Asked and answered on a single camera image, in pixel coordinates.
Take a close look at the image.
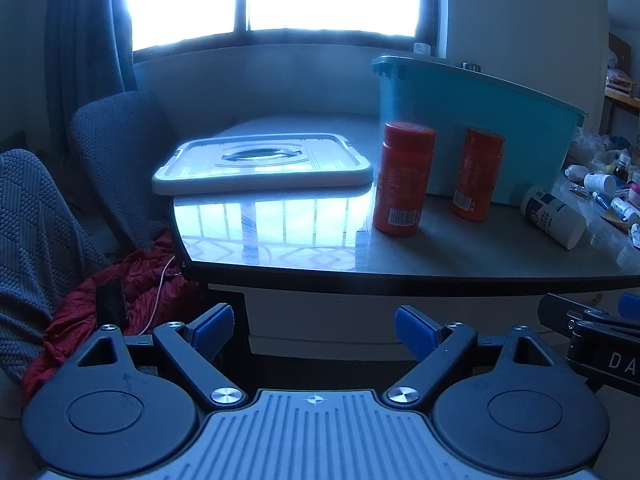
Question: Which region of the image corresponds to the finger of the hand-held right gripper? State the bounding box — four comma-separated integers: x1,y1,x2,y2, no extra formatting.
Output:
538,292,587,337
582,292,640,332

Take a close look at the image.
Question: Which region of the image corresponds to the white cable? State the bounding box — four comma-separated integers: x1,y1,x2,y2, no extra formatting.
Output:
140,255,177,336

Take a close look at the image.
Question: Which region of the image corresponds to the red jacket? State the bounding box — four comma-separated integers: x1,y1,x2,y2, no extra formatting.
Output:
22,232,202,399

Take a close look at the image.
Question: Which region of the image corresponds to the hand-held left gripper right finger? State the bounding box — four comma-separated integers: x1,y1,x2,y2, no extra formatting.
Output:
382,305,557,408

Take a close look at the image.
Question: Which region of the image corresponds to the grey fabric chair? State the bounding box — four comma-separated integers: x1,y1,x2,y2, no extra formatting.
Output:
70,91,177,257

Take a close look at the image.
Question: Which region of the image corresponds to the white bottle with blue label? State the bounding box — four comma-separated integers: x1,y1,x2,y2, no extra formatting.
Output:
520,186,587,251

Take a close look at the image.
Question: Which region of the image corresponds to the glass-topped desktop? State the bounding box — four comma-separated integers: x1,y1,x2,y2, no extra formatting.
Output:
172,112,640,297

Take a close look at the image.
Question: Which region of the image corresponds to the blue curtain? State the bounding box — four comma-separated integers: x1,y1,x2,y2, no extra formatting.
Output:
44,0,137,161

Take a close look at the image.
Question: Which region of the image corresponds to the blue and white tube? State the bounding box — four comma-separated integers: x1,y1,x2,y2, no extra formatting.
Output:
592,191,640,222

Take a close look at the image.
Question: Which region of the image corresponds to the small white bottle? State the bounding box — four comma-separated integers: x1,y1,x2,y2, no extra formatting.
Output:
565,165,617,194

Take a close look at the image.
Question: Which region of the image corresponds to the teal plastic storage box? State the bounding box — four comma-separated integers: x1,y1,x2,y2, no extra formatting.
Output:
371,55,587,206

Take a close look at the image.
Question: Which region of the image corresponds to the slim orange bottle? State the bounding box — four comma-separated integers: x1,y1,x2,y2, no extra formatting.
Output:
451,127,506,222

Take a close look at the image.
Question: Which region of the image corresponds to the wooden shelf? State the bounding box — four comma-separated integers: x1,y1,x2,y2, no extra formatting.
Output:
604,32,640,137

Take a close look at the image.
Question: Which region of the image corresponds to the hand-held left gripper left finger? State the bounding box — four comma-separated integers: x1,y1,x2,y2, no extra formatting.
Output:
75,303,248,407

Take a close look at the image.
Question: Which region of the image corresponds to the large orange bottle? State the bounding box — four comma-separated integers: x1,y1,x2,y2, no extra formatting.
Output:
372,121,437,236

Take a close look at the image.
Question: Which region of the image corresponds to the white plastic storage box lid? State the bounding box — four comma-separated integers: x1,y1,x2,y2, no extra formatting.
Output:
151,132,375,197

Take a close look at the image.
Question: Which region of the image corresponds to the black phone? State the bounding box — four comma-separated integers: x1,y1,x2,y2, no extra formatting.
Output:
95,280,129,327

